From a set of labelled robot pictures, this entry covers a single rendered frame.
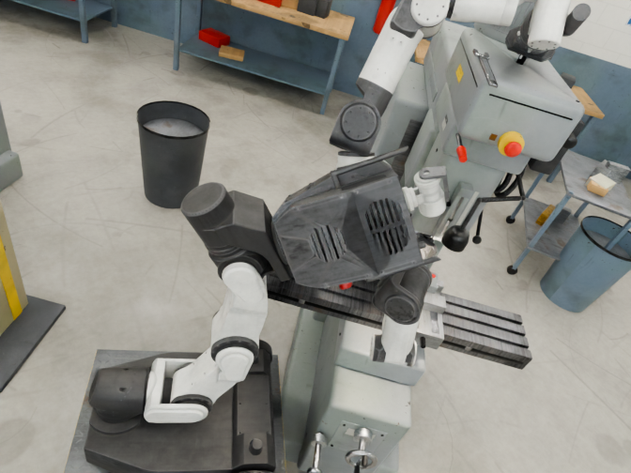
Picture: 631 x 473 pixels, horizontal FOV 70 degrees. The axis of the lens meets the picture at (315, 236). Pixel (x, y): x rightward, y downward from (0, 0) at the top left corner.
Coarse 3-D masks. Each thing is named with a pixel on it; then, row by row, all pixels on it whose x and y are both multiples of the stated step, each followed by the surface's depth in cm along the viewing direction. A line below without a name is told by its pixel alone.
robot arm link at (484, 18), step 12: (456, 0) 95; (468, 0) 95; (480, 0) 95; (492, 0) 95; (504, 0) 94; (456, 12) 97; (468, 12) 96; (480, 12) 96; (492, 12) 95; (432, 36) 105
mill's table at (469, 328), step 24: (288, 288) 174; (312, 288) 177; (336, 288) 180; (360, 288) 184; (336, 312) 177; (360, 312) 175; (456, 312) 187; (480, 312) 191; (504, 312) 194; (456, 336) 176; (480, 336) 179; (504, 336) 183; (504, 360) 180; (528, 360) 178
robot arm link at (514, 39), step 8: (512, 32) 114; (520, 32) 105; (512, 40) 114; (520, 40) 107; (512, 48) 115; (520, 48) 113; (528, 48) 106; (528, 56) 115; (536, 56) 113; (544, 56) 113; (552, 56) 114
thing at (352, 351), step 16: (352, 336) 174; (368, 336) 176; (336, 352) 176; (352, 352) 170; (368, 352) 170; (416, 352) 176; (352, 368) 176; (368, 368) 174; (384, 368) 173; (400, 368) 171; (416, 368) 171
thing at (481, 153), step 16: (448, 96) 138; (448, 112) 132; (448, 128) 127; (448, 144) 125; (464, 144) 124; (480, 144) 124; (480, 160) 127; (496, 160) 126; (512, 160) 125; (528, 160) 125
